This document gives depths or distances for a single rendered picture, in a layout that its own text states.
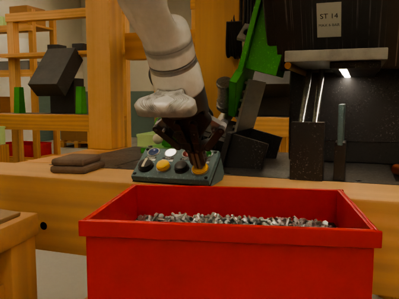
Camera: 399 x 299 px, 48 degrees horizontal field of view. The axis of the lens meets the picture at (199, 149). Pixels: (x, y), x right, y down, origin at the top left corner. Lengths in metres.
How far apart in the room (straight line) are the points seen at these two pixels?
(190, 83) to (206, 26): 0.77
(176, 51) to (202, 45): 0.78
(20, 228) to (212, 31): 0.85
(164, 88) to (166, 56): 0.05
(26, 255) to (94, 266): 0.34
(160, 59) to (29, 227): 0.38
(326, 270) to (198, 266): 0.13
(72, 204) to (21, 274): 0.16
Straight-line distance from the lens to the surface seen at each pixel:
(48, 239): 0.95
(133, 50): 1.60
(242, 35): 1.06
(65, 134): 10.18
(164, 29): 0.60
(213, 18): 1.40
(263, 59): 0.98
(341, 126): 0.86
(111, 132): 1.54
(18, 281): 0.84
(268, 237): 0.48
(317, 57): 0.77
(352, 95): 1.11
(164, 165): 0.80
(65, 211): 0.91
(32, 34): 6.38
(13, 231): 0.80
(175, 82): 0.64
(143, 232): 0.49
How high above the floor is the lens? 1.05
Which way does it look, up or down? 6 degrees down
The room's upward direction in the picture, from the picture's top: straight up
